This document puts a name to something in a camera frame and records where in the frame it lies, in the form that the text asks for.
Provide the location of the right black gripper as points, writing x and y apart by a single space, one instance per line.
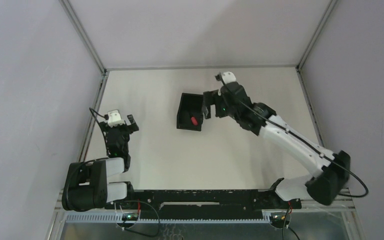
209 98

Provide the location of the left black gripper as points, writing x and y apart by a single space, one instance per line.
119 128

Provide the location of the red handled screwdriver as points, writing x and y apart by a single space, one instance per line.
194 121

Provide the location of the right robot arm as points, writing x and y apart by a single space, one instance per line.
328 171

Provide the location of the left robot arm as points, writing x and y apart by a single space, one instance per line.
87 185

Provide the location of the black plastic bin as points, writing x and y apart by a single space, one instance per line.
190 105

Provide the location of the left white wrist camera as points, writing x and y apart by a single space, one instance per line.
115 118

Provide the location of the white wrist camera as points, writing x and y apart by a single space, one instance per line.
226 77
115 118

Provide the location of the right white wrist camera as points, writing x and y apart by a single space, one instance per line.
226 77

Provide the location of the left controller board with wires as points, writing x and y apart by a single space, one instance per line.
128 220

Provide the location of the controller board with wires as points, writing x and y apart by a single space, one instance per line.
282 222
128 220

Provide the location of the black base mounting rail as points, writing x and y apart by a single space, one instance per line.
197 205

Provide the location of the right controller board with wires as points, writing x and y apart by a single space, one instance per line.
282 222

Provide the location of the aluminium frame rail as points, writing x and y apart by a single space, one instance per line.
340 204

